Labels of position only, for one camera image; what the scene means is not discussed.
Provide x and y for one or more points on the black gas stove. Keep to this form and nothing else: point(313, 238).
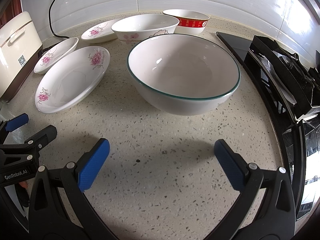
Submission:
point(291, 94)

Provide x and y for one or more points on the white floral bowl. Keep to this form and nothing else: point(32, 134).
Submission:
point(134, 29)

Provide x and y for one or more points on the large floral white plate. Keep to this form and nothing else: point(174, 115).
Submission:
point(71, 79)

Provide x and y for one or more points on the large green-rimmed white bowl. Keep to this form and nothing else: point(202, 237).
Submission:
point(183, 74)

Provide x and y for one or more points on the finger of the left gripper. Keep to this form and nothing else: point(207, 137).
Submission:
point(38, 141)
point(12, 124)

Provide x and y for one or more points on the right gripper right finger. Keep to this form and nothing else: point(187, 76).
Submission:
point(276, 216)

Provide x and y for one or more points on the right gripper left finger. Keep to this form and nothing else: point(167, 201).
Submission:
point(58, 206)

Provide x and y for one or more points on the small floral plate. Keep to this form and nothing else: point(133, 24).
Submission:
point(100, 33)
point(53, 55)

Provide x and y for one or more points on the cream rice cooker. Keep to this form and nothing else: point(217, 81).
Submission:
point(20, 50)

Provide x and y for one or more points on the red banded white bowl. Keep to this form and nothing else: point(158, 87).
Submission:
point(190, 22)

